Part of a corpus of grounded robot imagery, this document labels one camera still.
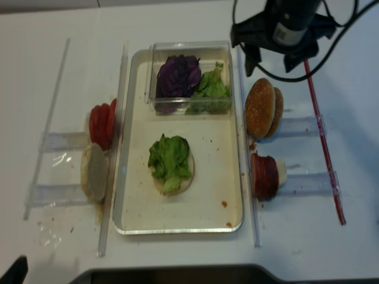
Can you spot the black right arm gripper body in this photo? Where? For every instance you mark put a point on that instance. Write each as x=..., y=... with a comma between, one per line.
x=284, y=36

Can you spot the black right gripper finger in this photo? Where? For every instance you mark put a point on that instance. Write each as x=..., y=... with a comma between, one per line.
x=291, y=61
x=252, y=59

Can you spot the green lettuce leaf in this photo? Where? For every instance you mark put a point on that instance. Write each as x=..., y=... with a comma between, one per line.
x=168, y=157

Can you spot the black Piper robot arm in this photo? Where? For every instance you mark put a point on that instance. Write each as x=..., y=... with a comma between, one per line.
x=288, y=10

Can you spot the green lettuce in box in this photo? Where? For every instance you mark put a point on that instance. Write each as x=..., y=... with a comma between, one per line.
x=211, y=94

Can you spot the sliced red meat patties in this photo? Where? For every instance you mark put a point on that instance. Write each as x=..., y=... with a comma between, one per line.
x=265, y=177

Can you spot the round bread slice on tray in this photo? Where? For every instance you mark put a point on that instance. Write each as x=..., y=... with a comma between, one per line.
x=176, y=184

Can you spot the red tomato slices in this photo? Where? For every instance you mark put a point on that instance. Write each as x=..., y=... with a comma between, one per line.
x=101, y=124

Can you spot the white upright bread slice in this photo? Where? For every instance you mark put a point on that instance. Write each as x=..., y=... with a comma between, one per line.
x=94, y=171

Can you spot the sesame burger bun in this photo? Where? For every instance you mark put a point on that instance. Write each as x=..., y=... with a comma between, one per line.
x=263, y=109

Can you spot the clear right upper pusher track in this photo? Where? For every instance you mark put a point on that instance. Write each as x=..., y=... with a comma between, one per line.
x=301, y=127

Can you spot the clear pusher track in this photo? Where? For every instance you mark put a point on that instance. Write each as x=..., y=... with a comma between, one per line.
x=52, y=142
x=55, y=195
x=301, y=127
x=310, y=184

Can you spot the clear plastic vegetable box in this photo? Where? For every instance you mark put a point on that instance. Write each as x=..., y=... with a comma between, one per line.
x=208, y=54

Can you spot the purple cabbage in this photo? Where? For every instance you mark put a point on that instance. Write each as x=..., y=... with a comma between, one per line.
x=176, y=80

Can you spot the clear right lower pusher track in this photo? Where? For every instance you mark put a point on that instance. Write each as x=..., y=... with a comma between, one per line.
x=310, y=184

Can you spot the metal baking tray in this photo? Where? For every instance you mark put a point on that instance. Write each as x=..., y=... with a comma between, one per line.
x=213, y=202

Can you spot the red thin strip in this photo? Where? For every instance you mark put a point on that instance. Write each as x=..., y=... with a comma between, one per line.
x=322, y=142

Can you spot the clear left upper pusher track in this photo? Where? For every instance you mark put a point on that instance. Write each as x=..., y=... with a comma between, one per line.
x=52, y=142

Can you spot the clear left lower pusher track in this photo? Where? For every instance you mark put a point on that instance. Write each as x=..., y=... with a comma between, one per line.
x=55, y=195

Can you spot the clear acrylic left rail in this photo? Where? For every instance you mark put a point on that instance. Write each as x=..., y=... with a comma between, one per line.
x=102, y=244

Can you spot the clear acrylic rail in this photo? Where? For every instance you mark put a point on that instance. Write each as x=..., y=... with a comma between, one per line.
x=102, y=244
x=257, y=238

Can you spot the clear acrylic right rail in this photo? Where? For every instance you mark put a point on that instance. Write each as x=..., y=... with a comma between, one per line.
x=257, y=238

